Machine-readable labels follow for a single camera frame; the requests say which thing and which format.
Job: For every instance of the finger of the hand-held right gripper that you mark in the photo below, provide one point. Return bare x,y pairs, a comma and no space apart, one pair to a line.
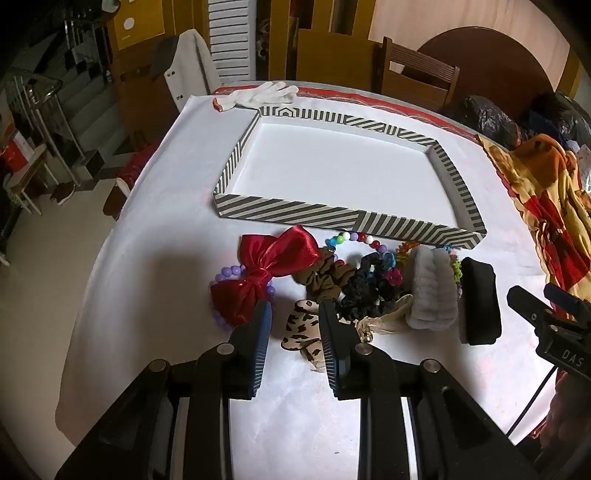
526,302
565,300

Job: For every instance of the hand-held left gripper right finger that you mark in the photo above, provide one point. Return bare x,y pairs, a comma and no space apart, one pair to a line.
330,350

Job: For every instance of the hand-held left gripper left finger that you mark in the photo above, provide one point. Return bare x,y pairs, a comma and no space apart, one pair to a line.
261,350

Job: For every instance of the leopard print hair bow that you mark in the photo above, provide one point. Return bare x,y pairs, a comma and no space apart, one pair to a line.
300,330

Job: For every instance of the black headband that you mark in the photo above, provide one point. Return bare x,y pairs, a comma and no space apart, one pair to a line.
480,300

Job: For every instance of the black scrunchie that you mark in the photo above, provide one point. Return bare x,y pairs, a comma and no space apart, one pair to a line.
364,290

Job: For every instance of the pale fuzzy headband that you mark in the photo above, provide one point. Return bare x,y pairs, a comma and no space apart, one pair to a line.
431,290

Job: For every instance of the red satin bow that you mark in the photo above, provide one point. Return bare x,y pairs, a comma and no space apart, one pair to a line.
277,251

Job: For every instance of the striped cardboard tray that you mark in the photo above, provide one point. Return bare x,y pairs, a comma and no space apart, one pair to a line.
286,212

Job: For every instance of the person's right hand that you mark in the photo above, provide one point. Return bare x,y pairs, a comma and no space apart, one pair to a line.
575,415

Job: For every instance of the brown scrunchie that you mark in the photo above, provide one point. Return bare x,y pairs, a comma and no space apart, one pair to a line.
318,277

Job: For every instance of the orange yellow printed cloth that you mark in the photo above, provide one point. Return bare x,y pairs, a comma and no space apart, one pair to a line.
545,184

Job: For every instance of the black plastic bag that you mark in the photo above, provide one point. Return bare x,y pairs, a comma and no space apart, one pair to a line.
480,117
558,113

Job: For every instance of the chair with red cushion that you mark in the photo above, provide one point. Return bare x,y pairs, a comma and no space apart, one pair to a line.
138,166

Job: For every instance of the round wooden tabletop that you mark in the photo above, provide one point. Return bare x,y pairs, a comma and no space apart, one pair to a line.
485,55

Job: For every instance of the dark shoes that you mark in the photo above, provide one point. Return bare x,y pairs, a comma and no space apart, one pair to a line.
62,194

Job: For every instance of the red patterned table runner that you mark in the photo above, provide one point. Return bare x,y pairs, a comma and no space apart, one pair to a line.
369,99

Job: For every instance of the white work glove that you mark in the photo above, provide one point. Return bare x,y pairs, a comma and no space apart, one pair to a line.
258,94

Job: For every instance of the wooden slatted chair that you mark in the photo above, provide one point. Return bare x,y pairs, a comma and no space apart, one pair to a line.
415,60

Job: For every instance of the wooden chair with coat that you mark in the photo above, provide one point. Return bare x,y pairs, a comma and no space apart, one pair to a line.
134,92

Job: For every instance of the small white side table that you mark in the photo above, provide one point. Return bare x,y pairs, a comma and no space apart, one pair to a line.
27,180

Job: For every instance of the white coat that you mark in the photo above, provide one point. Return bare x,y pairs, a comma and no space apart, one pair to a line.
189,69

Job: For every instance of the wooden panel chair back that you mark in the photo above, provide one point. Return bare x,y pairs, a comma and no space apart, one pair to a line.
337,55

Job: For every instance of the white louvered shutter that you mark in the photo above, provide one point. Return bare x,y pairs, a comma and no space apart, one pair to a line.
231,41

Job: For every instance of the red box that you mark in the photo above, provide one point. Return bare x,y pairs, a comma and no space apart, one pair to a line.
16,154

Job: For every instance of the metal stair railing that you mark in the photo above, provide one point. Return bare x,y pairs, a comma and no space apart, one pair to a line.
41,110

